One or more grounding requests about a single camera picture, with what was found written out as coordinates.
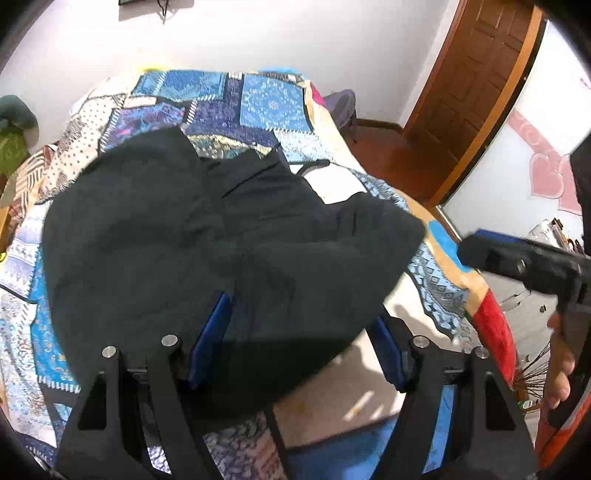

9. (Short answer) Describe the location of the brown wooden door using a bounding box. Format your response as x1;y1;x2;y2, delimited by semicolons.
402;0;548;206

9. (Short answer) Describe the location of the white wardrobe with pink print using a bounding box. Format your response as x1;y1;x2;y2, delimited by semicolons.
441;18;591;370

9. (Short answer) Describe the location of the orange cloth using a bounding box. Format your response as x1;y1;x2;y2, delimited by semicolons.
536;401;587;469

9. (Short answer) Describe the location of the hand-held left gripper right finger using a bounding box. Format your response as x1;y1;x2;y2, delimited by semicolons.
368;314;540;480

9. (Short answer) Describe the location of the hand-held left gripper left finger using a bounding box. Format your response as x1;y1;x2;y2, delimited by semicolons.
51;292;232;480

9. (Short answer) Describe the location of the person's right hand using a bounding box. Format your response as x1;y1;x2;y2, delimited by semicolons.
540;313;576;411

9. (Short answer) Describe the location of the blue patchwork blanket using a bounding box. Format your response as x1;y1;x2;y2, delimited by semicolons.
0;68;517;476

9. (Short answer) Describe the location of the purple bag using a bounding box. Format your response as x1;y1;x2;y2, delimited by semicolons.
323;89;358;141

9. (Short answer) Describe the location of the black hooded zip jacket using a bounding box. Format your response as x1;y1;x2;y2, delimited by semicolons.
41;126;426;421

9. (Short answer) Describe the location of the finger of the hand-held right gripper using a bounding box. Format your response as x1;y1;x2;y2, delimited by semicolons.
457;229;527;280

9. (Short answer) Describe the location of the dry twig plant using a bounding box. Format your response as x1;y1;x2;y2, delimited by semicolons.
512;355;552;411

